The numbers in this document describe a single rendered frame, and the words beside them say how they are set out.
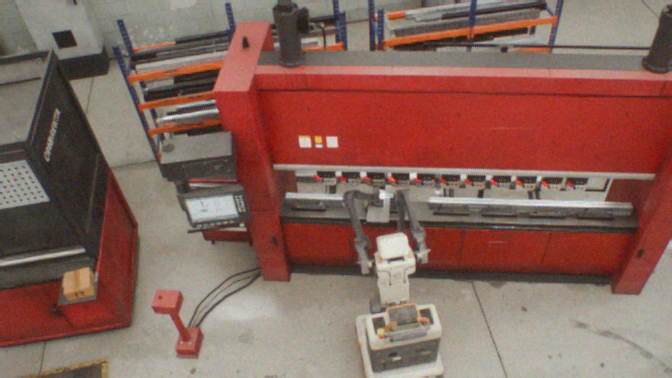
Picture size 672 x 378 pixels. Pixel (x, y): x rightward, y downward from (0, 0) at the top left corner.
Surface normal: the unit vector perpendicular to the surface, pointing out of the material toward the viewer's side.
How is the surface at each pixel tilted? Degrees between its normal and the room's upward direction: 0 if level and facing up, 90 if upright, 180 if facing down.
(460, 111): 90
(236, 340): 0
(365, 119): 90
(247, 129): 90
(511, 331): 0
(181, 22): 90
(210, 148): 0
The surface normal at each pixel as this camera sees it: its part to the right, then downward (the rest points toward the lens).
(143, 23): 0.17, 0.72
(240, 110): -0.09, 0.74
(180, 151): -0.06, -0.67
